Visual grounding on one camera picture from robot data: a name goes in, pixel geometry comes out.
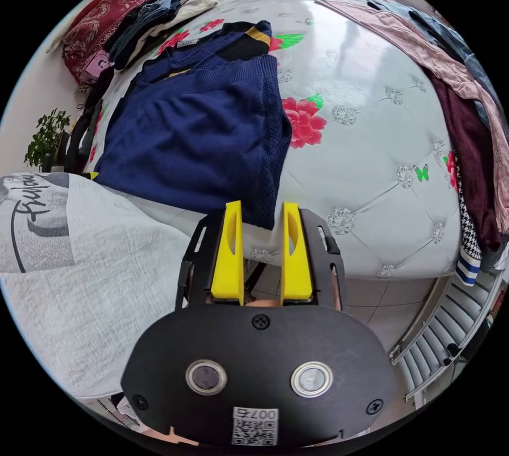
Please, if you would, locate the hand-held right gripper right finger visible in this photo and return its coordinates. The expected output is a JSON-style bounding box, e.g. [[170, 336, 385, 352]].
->
[[279, 201, 314, 306]]

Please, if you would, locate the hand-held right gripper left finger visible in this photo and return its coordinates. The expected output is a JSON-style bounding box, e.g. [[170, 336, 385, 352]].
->
[[210, 200, 244, 306]]

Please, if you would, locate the dark blue long sleeve sweater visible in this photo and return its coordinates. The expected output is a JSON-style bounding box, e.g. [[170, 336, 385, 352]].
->
[[85, 20, 293, 231]]

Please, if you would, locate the person's right hand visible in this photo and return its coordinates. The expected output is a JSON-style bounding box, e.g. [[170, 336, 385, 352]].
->
[[139, 425, 200, 447]]

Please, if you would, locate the person's body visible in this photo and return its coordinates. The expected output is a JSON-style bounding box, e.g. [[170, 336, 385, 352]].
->
[[0, 171, 208, 402]]

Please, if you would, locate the white radiator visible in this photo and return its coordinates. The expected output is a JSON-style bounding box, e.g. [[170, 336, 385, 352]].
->
[[389, 261, 506, 410]]

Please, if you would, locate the bed with floral quilted sheet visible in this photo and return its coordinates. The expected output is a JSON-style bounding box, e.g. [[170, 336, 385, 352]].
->
[[84, 0, 479, 280]]

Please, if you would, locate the green potted plant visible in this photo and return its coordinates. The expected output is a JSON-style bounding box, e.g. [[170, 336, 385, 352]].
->
[[23, 108, 73, 173]]

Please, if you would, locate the dark red patterned pillow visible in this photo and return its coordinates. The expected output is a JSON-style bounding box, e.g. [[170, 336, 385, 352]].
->
[[60, 0, 166, 87]]

